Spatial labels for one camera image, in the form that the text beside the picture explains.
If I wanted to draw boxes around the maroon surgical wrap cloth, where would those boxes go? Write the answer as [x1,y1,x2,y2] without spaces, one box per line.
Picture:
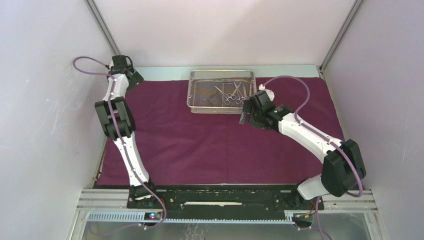
[96,77,344,186]

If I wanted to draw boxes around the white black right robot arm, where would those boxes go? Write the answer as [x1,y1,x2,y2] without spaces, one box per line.
[240,96,366,209]

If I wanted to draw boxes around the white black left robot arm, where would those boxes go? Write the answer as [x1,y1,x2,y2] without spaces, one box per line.
[94,66,158,208]

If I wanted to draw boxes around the steel surgical scissors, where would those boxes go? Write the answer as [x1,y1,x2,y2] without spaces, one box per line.
[214,85,232,106]

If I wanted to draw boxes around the steel forceps right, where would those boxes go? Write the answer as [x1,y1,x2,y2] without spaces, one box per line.
[242,86,249,103]

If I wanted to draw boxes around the steel forceps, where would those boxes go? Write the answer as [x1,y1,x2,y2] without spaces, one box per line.
[232,81,242,104]
[242,86,249,103]

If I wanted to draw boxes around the steel forceps left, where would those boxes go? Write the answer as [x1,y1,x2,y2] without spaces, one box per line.
[232,81,242,104]

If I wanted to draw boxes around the steel instrument tray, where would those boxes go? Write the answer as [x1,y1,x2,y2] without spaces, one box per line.
[186,69,257,114]

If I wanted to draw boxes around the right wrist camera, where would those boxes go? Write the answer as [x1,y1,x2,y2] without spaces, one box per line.
[250,84,276,113]

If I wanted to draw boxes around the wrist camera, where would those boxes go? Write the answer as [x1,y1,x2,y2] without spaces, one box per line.
[108,55,134,71]
[250,84,276,113]

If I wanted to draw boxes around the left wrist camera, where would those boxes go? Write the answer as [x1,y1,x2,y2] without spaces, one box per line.
[108,55,134,71]

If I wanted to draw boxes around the left corner aluminium post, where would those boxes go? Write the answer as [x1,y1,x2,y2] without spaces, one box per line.
[84,0,121,55]

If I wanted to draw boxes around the corner aluminium post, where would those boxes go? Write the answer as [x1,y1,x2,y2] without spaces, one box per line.
[84,0,121,55]
[319,0,365,73]

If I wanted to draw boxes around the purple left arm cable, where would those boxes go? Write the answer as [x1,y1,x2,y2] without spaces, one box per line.
[72,56,167,230]

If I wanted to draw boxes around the aluminium frame rail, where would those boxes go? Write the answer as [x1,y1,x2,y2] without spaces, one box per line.
[76,189,378,214]

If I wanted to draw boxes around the grey cable duct strip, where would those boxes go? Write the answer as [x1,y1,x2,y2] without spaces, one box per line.
[86,211,295,224]

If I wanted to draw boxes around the right corner aluminium post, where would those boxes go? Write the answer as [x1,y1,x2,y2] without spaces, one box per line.
[319,0,365,73]

